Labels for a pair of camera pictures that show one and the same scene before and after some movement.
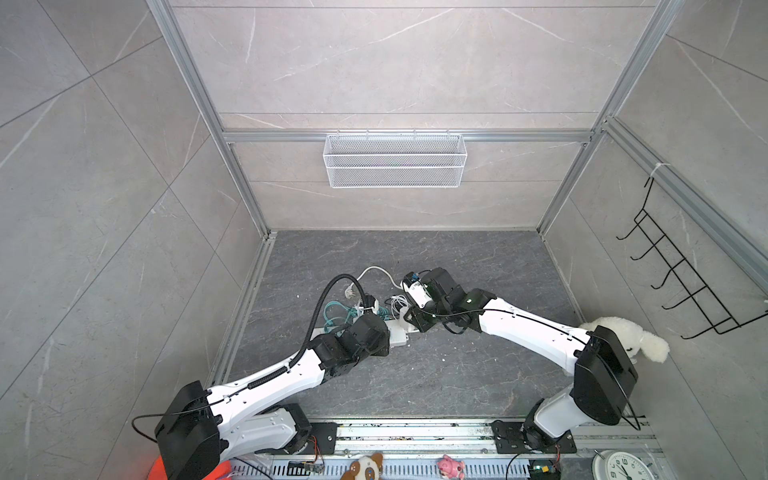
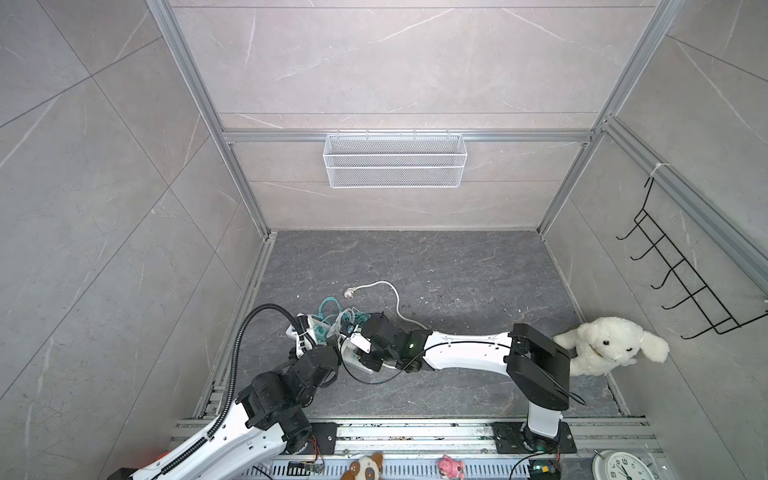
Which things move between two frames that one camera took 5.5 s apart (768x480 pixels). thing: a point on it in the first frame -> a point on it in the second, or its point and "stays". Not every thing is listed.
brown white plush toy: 366,468 stays
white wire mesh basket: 395,161 stays
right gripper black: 417,321 -> 366,362
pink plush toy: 451,468 stays
